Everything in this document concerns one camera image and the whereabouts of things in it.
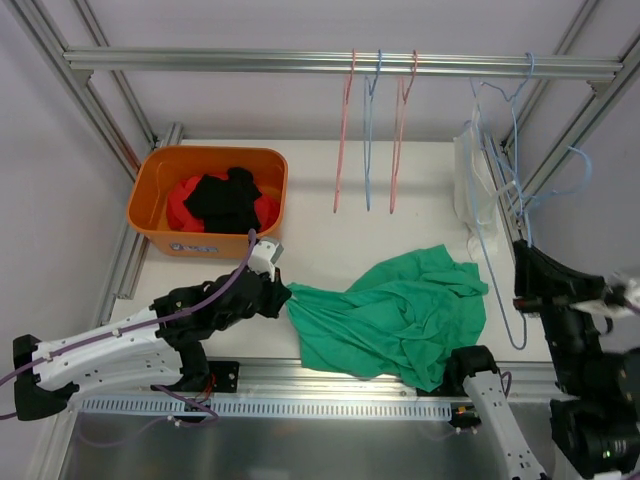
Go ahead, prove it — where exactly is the blue hanger with green top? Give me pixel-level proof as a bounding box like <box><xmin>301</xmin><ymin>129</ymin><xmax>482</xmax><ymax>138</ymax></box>
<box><xmin>462</xmin><ymin>119</ymin><xmax>594</xmax><ymax>350</ymax></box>

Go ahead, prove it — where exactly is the red tank top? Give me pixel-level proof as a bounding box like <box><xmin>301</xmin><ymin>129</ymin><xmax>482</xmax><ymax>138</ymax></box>
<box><xmin>166</xmin><ymin>173</ymin><xmax>280</xmax><ymax>233</ymax></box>

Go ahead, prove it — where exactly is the black tank top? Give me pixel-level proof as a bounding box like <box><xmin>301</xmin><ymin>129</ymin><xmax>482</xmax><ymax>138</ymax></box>
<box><xmin>184</xmin><ymin>167</ymin><xmax>262</xmax><ymax>234</ymax></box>

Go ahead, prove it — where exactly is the white tank top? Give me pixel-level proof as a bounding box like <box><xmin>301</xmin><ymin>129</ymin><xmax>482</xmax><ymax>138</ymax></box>
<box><xmin>454</xmin><ymin>122</ymin><xmax>513</xmax><ymax>262</ymax></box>

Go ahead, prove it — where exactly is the green tank top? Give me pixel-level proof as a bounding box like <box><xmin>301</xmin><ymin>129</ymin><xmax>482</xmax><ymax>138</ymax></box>
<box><xmin>286</xmin><ymin>245</ymin><xmax>489</xmax><ymax>392</ymax></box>

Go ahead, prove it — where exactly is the blue wire hanger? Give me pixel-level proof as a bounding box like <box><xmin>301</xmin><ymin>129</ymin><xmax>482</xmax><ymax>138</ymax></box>
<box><xmin>470</xmin><ymin>52</ymin><xmax>536</xmax><ymax>221</ymax></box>
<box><xmin>363</xmin><ymin>50</ymin><xmax>382</xmax><ymax>212</ymax></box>

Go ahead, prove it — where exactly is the pink hanger with black top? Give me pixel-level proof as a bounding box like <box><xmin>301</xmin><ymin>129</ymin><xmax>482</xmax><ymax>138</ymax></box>
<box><xmin>389</xmin><ymin>50</ymin><xmax>418</xmax><ymax>214</ymax></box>

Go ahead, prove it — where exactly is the pink wire hanger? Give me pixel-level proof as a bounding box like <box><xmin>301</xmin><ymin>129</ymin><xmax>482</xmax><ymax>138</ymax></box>
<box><xmin>332</xmin><ymin>50</ymin><xmax>356</xmax><ymax>214</ymax></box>

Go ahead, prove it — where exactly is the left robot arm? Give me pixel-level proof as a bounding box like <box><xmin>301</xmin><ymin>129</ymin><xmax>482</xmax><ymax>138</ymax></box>
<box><xmin>7</xmin><ymin>267</ymin><xmax>292</xmax><ymax>421</ymax></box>

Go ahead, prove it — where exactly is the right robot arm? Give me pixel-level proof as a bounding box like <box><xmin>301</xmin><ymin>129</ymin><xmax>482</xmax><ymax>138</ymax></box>
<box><xmin>444</xmin><ymin>240</ymin><xmax>639</xmax><ymax>479</ymax></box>

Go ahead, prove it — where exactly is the orange plastic bin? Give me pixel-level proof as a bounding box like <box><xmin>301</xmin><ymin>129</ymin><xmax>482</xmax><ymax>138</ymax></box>
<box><xmin>127</xmin><ymin>145</ymin><xmax>288</xmax><ymax>259</ymax></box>

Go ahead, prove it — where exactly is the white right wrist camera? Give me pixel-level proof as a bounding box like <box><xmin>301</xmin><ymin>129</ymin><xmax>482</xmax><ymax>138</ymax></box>
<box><xmin>573</xmin><ymin>273</ymin><xmax>639</xmax><ymax>320</ymax></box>

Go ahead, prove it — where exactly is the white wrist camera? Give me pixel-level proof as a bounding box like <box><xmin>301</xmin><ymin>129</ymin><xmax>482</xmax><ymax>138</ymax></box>
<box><xmin>573</xmin><ymin>273</ymin><xmax>639</xmax><ymax>320</ymax></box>
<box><xmin>247</xmin><ymin>237</ymin><xmax>284</xmax><ymax>282</ymax></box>

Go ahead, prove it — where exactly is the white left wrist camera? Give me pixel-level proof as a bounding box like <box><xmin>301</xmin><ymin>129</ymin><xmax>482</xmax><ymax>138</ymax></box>
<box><xmin>247</xmin><ymin>237</ymin><xmax>284</xmax><ymax>282</ymax></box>

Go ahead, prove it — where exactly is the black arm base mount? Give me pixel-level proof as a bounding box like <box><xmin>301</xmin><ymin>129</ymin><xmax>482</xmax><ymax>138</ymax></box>
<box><xmin>165</xmin><ymin>360</ymin><xmax>240</xmax><ymax>393</ymax></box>

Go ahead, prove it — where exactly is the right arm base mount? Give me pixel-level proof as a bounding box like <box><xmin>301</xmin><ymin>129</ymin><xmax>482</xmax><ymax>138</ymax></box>
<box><xmin>416</xmin><ymin>366</ymin><xmax>466</xmax><ymax>398</ymax></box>

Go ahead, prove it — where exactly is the white slotted cable duct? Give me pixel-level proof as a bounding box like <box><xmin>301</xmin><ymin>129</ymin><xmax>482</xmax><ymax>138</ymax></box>
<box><xmin>79</xmin><ymin>395</ymin><xmax>452</xmax><ymax>421</ymax></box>

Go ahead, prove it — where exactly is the aluminium hanging rail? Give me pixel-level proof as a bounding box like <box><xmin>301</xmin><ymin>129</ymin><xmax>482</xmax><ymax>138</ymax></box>
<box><xmin>63</xmin><ymin>47</ymin><xmax>623</xmax><ymax>80</ymax></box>

